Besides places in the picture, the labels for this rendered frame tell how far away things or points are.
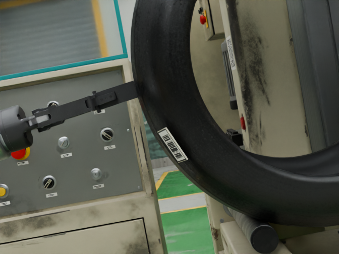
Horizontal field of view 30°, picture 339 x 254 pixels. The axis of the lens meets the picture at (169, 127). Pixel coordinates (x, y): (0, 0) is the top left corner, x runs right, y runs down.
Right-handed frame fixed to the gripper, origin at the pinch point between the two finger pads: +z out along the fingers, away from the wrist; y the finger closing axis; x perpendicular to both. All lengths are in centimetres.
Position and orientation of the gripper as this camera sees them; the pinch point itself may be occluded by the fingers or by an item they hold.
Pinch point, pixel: (116, 94)
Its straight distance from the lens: 109.1
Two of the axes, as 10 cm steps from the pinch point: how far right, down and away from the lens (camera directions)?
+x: 3.1, 9.5, 0.5
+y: -0.2, -0.5, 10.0
